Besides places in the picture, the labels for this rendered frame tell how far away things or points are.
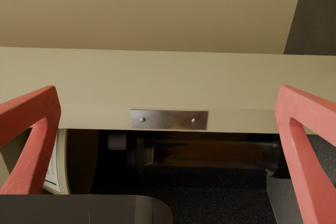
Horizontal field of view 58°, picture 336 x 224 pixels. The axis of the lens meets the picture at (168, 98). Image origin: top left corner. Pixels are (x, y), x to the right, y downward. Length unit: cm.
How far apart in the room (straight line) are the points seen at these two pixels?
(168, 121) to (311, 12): 42
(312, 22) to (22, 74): 49
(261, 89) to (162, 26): 42
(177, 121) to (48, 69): 15
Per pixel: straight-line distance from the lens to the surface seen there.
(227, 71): 33
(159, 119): 28
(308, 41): 63
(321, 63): 39
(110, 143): 45
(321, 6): 60
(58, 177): 39
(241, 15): 71
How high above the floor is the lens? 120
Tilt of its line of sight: level
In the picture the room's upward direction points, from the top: 89 degrees counter-clockwise
